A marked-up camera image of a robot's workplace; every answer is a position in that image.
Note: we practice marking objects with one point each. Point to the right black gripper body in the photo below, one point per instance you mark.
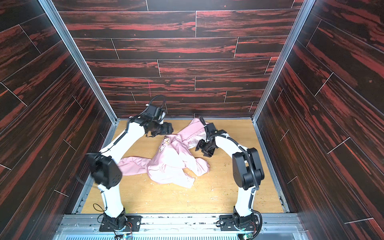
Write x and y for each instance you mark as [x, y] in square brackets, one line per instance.
[205, 146]

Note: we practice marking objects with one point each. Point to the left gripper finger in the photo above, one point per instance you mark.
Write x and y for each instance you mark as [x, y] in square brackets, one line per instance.
[153, 134]
[166, 130]

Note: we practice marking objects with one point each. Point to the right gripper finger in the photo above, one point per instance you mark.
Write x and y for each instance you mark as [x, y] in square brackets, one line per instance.
[200, 146]
[209, 153]

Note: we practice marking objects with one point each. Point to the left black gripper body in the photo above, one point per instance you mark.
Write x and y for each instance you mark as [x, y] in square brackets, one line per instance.
[160, 129]

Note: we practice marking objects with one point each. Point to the pink zip jacket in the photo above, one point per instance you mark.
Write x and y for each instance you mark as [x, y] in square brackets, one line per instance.
[173, 156]

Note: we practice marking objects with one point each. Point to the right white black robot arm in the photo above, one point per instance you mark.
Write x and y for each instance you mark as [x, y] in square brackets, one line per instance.
[247, 172]

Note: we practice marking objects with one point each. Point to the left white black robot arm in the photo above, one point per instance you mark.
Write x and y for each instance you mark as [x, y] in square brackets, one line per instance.
[104, 164]

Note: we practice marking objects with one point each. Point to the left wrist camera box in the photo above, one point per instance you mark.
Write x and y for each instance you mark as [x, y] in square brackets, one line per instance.
[155, 113]

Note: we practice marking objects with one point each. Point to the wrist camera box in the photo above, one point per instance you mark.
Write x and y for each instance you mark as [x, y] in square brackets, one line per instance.
[155, 113]
[210, 129]

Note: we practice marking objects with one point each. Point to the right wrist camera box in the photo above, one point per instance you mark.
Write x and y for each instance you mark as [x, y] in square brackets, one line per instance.
[210, 129]

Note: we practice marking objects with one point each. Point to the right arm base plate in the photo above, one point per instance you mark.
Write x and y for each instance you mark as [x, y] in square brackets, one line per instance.
[236, 223]

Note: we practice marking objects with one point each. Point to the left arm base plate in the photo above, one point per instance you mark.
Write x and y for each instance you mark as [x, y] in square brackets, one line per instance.
[128, 223]

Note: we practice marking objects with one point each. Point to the aluminium front rail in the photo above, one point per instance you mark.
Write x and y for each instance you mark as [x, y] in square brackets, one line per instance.
[181, 227]

